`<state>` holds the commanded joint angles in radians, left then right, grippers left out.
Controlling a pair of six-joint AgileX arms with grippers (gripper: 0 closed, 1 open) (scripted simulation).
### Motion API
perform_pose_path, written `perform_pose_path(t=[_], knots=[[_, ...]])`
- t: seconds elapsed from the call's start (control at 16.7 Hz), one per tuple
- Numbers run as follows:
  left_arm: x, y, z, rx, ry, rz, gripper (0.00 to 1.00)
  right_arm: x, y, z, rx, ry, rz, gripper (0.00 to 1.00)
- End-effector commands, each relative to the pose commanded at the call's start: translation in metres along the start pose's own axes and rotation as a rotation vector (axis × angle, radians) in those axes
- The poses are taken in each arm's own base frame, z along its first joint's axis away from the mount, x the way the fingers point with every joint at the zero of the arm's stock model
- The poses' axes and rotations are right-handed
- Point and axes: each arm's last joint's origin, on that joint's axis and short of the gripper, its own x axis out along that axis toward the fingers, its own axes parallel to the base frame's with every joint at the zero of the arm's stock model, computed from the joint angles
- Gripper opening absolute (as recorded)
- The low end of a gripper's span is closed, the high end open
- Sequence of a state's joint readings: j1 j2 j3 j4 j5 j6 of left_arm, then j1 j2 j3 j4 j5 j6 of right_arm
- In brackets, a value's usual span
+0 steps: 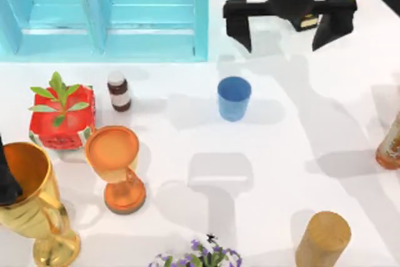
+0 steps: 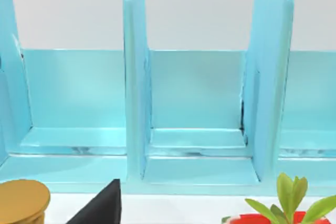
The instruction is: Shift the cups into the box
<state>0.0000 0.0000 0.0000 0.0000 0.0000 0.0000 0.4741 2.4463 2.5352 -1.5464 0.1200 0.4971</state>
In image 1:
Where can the purple flower plant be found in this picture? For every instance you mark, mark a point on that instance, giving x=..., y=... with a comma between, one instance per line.
x=200, y=256

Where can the brown bottle with white cap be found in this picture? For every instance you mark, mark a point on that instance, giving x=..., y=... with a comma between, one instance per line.
x=119, y=95

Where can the orange bottle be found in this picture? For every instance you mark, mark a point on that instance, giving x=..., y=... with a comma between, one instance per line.
x=390, y=151

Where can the red plant pot with plant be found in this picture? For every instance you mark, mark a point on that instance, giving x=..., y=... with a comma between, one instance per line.
x=62, y=123

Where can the blue cup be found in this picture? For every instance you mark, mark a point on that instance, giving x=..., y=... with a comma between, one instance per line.
x=234, y=101

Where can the large gold trophy cup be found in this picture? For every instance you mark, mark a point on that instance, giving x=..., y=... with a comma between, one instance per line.
x=37, y=192

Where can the orange trophy cup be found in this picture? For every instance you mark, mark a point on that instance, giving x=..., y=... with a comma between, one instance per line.
x=112, y=151

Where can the light blue rack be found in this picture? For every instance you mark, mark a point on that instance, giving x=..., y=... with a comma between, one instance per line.
x=150, y=7

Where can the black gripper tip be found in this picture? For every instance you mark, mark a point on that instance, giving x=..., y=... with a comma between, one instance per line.
x=7, y=179

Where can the wooden cylinder cup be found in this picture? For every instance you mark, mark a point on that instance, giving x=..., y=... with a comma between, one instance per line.
x=325, y=239

